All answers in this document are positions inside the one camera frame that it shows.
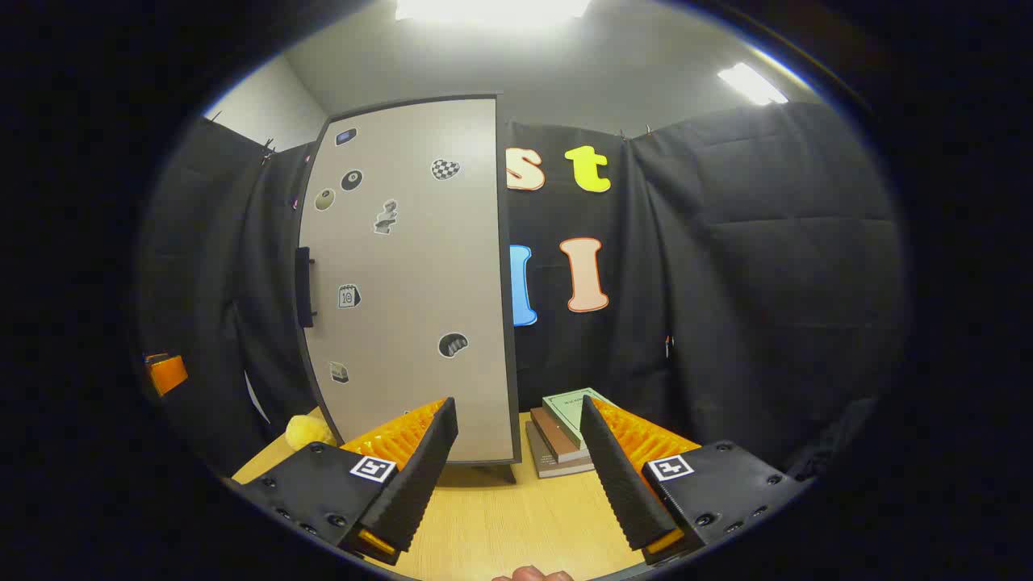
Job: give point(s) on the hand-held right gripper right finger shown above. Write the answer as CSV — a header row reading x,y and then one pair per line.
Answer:
x,y
621,476

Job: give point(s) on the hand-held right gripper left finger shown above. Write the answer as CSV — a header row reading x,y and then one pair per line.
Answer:
x,y
420,476

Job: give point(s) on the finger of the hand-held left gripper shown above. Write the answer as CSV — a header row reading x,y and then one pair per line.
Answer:
x,y
168,375

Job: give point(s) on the dark grey cabinet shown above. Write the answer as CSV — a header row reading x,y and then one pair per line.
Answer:
x,y
515,420

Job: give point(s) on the pale yellow coaster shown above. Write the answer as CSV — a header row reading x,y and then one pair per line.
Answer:
x,y
307,432

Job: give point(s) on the grey cabinet door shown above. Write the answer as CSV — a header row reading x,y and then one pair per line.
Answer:
x,y
420,282

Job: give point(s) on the grey book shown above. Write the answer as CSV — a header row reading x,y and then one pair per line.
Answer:
x,y
545,464

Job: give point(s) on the brown book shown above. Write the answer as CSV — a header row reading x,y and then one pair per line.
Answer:
x,y
553,436

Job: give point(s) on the black backdrop cloth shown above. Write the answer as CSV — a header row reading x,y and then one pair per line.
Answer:
x,y
767,282

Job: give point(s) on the long ceiling light panel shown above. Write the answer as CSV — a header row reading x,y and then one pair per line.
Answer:
x,y
492,8

